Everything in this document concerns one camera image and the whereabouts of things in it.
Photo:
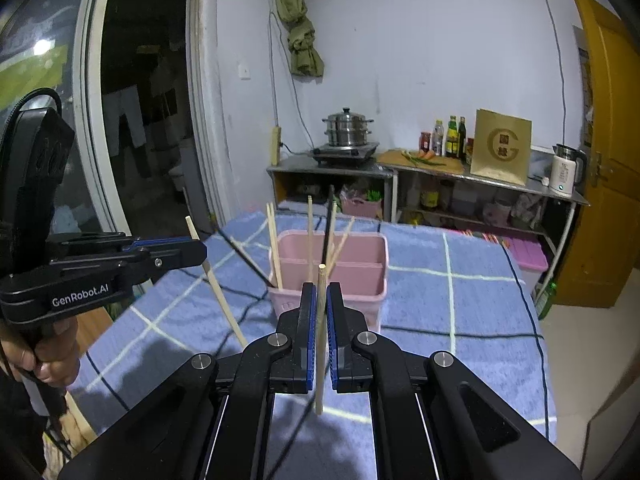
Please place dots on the long steel shelf table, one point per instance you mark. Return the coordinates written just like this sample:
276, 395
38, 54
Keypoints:
500, 182

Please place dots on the small red jar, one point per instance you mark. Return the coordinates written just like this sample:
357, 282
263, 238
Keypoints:
470, 150

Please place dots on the yellow wooden door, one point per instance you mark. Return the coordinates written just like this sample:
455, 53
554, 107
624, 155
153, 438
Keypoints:
610, 160

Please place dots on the hanging green cloth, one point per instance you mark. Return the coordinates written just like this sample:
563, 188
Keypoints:
300, 50

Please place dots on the gold cardboard box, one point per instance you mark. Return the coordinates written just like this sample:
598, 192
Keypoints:
500, 145

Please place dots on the white wall switch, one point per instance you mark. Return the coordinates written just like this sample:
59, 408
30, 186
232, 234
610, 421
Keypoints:
244, 71

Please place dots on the steel steamer pot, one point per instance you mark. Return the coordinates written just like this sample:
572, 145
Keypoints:
347, 130

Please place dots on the white electric kettle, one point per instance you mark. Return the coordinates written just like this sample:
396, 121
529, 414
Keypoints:
565, 175

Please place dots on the red sauce jar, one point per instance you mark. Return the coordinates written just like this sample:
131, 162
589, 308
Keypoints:
425, 142

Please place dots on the carrot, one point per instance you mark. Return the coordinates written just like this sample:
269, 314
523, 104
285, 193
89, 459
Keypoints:
427, 154

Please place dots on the crumpled plastic bag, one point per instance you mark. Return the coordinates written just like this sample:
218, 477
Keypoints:
527, 210

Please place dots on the wooden chopstick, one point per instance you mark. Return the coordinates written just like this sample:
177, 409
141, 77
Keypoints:
225, 305
345, 235
319, 400
279, 260
271, 230
336, 247

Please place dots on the blue checked tablecloth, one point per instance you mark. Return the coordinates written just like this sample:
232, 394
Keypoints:
450, 310

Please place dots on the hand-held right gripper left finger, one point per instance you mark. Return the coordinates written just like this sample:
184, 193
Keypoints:
307, 340

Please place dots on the wooden cutting board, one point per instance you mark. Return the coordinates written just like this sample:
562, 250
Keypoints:
395, 161

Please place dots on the hanging white pants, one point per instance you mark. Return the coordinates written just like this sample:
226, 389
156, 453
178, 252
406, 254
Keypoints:
127, 120

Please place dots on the grey storage box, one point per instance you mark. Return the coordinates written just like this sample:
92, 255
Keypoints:
467, 199

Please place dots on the green plastic bottle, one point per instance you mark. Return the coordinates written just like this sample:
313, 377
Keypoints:
546, 302

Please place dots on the person's left hand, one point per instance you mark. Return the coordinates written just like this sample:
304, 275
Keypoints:
50, 355

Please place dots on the yellow power strip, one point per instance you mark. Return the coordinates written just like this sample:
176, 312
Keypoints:
275, 146

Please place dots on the yellow oil bottle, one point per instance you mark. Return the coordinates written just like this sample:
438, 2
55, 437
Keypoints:
452, 140

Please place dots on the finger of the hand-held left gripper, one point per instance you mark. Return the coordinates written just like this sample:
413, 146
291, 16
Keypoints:
160, 244
175, 258

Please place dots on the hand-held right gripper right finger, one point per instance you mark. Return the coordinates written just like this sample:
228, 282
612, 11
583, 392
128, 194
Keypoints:
334, 340

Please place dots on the dark sauce bottle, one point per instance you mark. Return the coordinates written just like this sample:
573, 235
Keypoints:
462, 140

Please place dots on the clear plastic bottle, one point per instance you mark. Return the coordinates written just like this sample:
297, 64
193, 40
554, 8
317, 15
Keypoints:
438, 140

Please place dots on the pink plastic storage bin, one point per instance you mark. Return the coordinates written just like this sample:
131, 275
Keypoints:
527, 255

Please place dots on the hanging dark clothes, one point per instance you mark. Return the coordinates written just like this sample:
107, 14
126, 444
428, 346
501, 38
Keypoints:
167, 105

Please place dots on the small pink storage basket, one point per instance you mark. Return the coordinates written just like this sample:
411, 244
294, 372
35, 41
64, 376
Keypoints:
362, 207

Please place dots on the pink plastic utensil basket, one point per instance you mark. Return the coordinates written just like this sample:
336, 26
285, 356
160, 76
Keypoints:
360, 280

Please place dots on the gas stove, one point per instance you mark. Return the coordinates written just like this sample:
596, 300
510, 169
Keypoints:
345, 155

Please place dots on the white sliding door frame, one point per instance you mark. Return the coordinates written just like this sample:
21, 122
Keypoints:
200, 110

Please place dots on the green onion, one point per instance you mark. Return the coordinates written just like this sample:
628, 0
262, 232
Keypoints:
425, 162

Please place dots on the black chopstick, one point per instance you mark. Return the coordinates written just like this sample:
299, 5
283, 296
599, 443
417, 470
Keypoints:
250, 261
328, 225

